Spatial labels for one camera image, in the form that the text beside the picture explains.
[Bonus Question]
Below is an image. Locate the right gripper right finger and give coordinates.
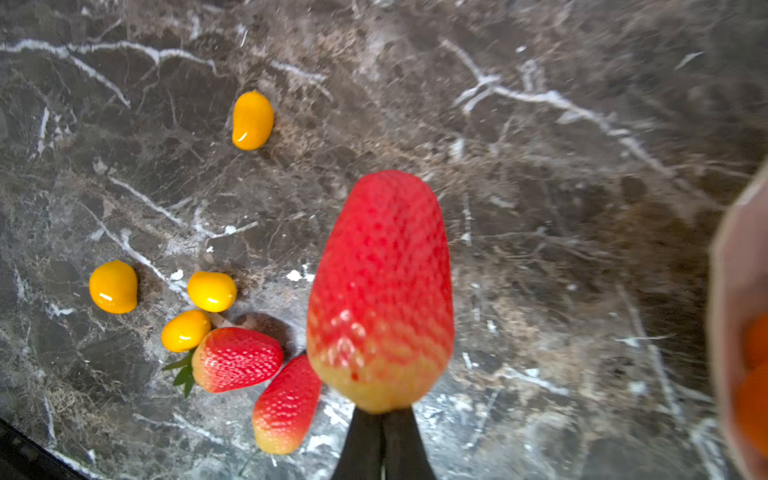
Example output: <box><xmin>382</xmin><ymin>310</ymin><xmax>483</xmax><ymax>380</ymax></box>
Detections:
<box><xmin>383</xmin><ymin>407</ymin><xmax>437</xmax><ymax>480</ymax></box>

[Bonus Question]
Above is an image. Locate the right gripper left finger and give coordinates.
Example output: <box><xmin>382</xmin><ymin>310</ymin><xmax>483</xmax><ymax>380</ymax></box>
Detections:
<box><xmin>331</xmin><ymin>407</ymin><xmax>384</xmax><ymax>480</ymax></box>

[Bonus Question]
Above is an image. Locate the fake peach strawberry front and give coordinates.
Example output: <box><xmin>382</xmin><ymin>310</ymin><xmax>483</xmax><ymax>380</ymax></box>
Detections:
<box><xmin>252</xmin><ymin>354</ymin><xmax>322</xmax><ymax>455</ymax></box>

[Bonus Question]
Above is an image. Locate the fake orange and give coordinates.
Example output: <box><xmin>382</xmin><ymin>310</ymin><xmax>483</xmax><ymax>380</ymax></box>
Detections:
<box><xmin>743</xmin><ymin>314</ymin><xmax>768</xmax><ymax>369</ymax></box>
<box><xmin>734</xmin><ymin>362</ymin><xmax>767</xmax><ymax>457</ymax></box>

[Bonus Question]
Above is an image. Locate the pink scalloped fruit bowl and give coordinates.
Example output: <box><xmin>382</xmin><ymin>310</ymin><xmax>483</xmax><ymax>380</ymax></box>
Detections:
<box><xmin>706</xmin><ymin>164</ymin><xmax>767</xmax><ymax>479</ymax></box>

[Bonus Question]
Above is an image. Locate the small yellow fake lemon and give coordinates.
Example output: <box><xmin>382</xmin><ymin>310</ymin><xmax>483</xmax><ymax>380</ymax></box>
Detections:
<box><xmin>161</xmin><ymin>310</ymin><xmax>211</xmax><ymax>353</ymax></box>

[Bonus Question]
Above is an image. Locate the yellow fake mango middle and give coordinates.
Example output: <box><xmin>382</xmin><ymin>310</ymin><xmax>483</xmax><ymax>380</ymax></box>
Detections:
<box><xmin>187</xmin><ymin>271</ymin><xmax>237</xmax><ymax>313</ymax></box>

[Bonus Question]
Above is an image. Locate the yellow fake mango front left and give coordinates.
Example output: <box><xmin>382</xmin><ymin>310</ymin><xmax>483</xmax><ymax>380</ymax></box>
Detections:
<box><xmin>89</xmin><ymin>260</ymin><xmax>138</xmax><ymax>314</ymax></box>

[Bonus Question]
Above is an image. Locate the small yellow fake mango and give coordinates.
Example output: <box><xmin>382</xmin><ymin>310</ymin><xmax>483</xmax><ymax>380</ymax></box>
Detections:
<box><xmin>232</xmin><ymin>91</ymin><xmax>275</xmax><ymax>151</ymax></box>

